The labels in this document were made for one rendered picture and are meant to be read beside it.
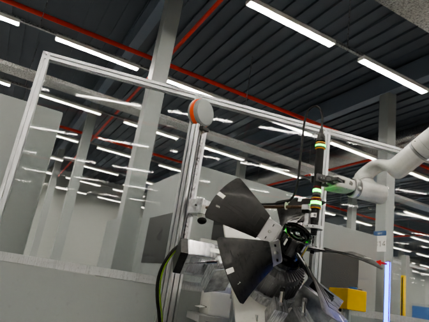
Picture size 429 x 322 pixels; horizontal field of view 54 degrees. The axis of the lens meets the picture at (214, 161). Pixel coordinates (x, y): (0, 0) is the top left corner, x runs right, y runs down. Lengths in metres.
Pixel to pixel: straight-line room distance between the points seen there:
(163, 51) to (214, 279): 5.34
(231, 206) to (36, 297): 1.04
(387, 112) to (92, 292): 8.01
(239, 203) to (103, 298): 0.88
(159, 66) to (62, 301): 4.81
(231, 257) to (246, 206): 0.31
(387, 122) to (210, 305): 7.66
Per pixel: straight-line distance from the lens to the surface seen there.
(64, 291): 2.20
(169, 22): 6.92
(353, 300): 2.07
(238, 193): 1.72
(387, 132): 9.23
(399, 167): 1.81
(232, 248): 1.45
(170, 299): 2.09
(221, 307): 2.09
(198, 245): 1.63
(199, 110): 2.25
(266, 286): 1.68
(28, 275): 2.21
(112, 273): 2.20
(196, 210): 2.05
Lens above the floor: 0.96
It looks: 17 degrees up
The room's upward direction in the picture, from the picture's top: 9 degrees clockwise
